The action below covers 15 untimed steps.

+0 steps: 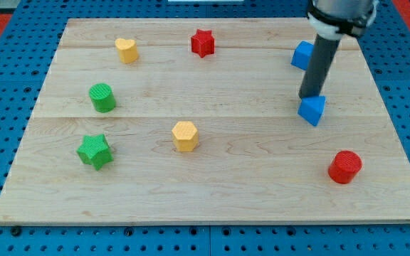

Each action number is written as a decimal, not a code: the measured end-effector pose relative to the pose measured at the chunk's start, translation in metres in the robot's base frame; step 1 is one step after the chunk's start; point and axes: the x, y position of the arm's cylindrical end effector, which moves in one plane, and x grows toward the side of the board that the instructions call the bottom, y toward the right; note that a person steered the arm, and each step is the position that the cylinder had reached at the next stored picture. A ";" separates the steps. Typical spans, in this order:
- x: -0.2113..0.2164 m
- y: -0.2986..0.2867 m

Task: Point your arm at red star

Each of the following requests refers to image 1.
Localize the blue cube block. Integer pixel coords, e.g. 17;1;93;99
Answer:
290;41;314;70

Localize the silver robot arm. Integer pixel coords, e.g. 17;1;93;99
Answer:
307;0;379;41

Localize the yellow heart block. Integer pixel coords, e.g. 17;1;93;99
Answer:
115;38;139;64

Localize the dark grey pointer rod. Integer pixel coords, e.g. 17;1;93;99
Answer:
298;34;340;99

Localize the green star block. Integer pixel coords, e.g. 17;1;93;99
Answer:
76;134;113;171

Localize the red cylinder block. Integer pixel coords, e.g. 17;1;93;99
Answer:
327;150;362;184

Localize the red star block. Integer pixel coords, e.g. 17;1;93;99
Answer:
191;29;215;58

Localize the green cylinder block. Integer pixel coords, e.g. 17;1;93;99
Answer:
88;83;116;113

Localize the blue triangle block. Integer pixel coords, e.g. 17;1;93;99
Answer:
298;96;326;127

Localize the yellow hexagon block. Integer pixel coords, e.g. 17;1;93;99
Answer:
172;121;199;152

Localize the wooden board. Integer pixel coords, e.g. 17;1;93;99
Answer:
0;18;410;226

